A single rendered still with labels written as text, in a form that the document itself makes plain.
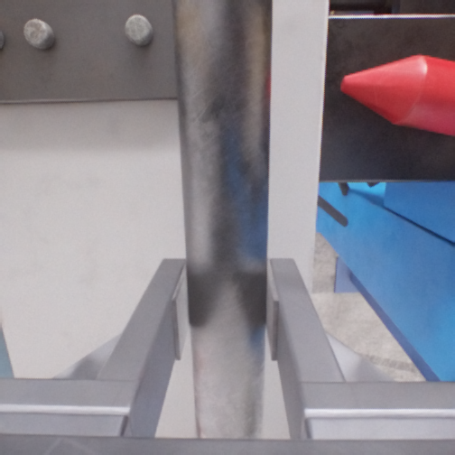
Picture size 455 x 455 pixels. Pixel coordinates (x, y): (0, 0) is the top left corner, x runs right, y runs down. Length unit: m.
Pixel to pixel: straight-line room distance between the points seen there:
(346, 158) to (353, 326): 1.47
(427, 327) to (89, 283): 0.39
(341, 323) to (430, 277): 1.29
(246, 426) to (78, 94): 0.20
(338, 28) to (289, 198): 0.18
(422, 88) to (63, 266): 0.30
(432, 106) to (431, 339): 0.28
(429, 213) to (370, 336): 1.40
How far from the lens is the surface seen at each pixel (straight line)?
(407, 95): 0.31
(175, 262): 0.15
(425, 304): 0.48
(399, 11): 0.46
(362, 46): 0.35
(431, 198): 0.47
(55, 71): 0.23
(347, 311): 1.72
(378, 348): 1.88
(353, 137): 0.34
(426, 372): 1.12
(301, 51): 0.22
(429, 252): 0.47
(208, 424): 0.18
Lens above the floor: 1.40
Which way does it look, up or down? 74 degrees down
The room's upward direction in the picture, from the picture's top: 174 degrees counter-clockwise
